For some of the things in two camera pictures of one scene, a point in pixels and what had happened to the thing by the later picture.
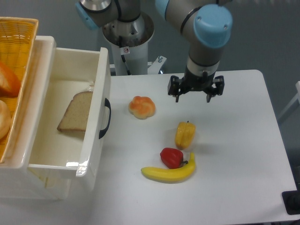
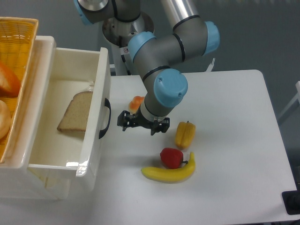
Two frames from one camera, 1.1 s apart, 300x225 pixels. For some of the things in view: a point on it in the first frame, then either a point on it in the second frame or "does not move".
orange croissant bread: (10, 84) does not move
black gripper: (191, 82) → (125, 119)
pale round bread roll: (5, 120) does not move
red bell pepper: (172, 158) does not move
